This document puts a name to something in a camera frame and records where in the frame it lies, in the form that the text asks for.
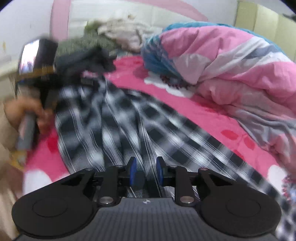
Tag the pink floral bed blanket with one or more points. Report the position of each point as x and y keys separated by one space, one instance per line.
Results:
x=44 y=163

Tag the green patterned pillow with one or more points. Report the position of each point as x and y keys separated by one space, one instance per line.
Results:
x=90 y=39

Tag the dark grey garment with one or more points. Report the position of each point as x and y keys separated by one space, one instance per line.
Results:
x=95 y=60

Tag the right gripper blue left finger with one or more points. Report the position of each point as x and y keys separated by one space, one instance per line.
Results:
x=131 y=169

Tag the pale yellow wardrobe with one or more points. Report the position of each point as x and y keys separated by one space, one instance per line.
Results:
x=268 y=24

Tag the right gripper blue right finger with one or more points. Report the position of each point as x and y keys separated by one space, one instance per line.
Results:
x=160 y=166

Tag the pink white bed headboard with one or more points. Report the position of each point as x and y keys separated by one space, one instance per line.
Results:
x=68 y=18

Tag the black white plaid pants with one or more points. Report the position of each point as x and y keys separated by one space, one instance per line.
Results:
x=105 y=125

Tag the pink blue patterned duvet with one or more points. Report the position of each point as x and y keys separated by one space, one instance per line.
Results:
x=243 y=72

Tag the beige sleeve forearm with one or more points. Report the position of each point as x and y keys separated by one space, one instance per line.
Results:
x=11 y=178

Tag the person's left hand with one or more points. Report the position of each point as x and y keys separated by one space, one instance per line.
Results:
x=15 y=110

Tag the cream white fleece blanket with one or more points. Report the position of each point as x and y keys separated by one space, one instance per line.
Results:
x=127 y=32

